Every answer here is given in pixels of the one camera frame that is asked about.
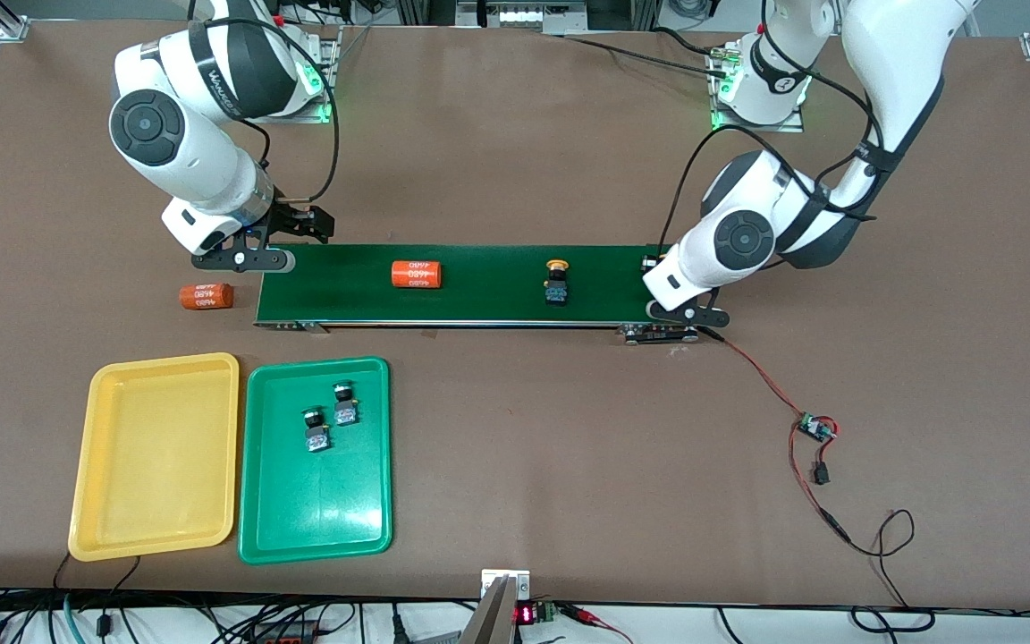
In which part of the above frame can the orange cylinder with 4680 print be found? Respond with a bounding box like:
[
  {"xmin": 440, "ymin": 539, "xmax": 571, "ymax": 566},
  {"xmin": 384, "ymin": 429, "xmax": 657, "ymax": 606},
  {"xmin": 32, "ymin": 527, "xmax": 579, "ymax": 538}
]
[
  {"xmin": 390, "ymin": 259, "xmax": 442, "ymax": 290},
  {"xmin": 179, "ymin": 282, "xmax": 235, "ymax": 310}
]

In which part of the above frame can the green conveyor belt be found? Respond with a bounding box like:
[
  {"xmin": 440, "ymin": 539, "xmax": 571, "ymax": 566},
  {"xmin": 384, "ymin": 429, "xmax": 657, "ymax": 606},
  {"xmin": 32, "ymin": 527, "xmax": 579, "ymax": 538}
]
[{"xmin": 252, "ymin": 241, "xmax": 701, "ymax": 346}]

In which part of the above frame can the green plastic tray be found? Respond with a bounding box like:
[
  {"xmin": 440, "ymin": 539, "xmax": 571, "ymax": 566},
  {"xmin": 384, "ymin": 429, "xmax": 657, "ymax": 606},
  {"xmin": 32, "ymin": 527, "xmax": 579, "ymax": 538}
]
[{"xmin": 237, "ymin": 356, "xmax": 393, "ymax": 566}]

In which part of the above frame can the yellow plastic tray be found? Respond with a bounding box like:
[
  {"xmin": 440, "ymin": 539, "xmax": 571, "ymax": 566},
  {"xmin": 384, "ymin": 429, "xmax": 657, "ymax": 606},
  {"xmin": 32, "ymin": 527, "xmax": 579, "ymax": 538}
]
[{"xmin": 67, "ymin": 352, "xmax": 241, "ymax": 563}]

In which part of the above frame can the red clip lead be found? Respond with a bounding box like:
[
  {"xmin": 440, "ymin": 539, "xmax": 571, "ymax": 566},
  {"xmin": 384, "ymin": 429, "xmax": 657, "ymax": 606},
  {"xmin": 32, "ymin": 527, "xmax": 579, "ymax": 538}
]
[{"xmin": 560, "ymin": 604, "xmax": 634, "ymax": 644}]

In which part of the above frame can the red black electrical box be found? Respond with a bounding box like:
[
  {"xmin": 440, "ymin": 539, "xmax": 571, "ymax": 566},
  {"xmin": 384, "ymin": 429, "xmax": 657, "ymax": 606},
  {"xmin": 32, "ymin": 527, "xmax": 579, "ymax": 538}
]
[{"xmin": 247, "ymin": 619, "xmax": 324, "ymax": 644}]

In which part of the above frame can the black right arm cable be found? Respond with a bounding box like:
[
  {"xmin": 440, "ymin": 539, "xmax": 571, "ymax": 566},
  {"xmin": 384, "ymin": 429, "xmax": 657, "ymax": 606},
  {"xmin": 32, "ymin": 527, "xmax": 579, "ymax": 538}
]
[{"xmin": 189, "ymin": 0, "xmax": 340, "ymax": 205}]

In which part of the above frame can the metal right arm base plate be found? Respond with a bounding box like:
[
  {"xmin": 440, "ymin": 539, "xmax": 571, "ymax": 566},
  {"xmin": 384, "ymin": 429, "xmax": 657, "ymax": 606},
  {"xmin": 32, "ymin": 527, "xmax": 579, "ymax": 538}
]
[{"xmin": 296, "ymin": 25, "xmax": 344, "ymax": 124}]

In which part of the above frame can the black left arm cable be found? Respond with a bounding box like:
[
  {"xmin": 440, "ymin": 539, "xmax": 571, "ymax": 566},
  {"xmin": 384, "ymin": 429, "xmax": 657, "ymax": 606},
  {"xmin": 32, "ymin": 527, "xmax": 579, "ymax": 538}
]
[{"xmin": 656, "ymin": 0, "xmax": 882, "ymax": 260}]

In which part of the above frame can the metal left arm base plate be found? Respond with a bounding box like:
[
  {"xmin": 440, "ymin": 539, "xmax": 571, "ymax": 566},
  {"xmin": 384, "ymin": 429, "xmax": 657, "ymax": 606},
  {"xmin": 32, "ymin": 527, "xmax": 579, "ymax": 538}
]
[{"xmin": 709, "ymin": 40, "xmax": 807, "ymax": 134}]

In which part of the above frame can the black cable to arm base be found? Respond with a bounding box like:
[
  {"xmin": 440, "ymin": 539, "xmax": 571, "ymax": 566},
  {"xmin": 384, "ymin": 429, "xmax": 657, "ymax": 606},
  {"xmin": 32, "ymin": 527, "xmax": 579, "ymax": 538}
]
[{"xmin": 540, "ymin": 25, "xmax": 730, "ymax": 81}]

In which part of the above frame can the aluminium frame rack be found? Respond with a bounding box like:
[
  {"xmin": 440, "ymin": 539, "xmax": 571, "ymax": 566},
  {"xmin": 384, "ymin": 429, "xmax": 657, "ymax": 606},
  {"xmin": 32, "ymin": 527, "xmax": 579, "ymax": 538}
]
[{"xmin": 394, "ymin": 0, "xmax": 659, "ymax": 35}]

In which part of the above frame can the thin black looped cable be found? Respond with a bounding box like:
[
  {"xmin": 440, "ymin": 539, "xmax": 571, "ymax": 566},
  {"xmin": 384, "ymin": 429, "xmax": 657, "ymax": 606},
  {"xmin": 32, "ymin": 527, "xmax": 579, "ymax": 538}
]
[{"xmin": 846, "ymin": 510, "xmax": 936, "ymax": 631}]

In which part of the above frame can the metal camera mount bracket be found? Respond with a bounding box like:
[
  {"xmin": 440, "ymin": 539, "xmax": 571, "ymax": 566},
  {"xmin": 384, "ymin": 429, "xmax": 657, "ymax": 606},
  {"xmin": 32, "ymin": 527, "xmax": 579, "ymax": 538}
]
[{"xmin": 457, "ymin": 569, "xmax": 532, "ymax": 644}]

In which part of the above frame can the black cable with plug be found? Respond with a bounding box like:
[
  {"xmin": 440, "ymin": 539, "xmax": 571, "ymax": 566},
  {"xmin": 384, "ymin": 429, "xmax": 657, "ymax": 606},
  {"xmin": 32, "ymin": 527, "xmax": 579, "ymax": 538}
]
[{"xmin": 52, "ymin": 553, "xmax": 142, "ymax": 644}]

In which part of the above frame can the teal cable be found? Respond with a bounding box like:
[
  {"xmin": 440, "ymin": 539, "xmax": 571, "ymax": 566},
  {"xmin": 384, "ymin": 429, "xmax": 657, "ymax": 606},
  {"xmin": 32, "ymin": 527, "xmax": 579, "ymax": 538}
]
[{"xmin": 62, "ymin": 592, "xmax": 89, "ymax": 644}]

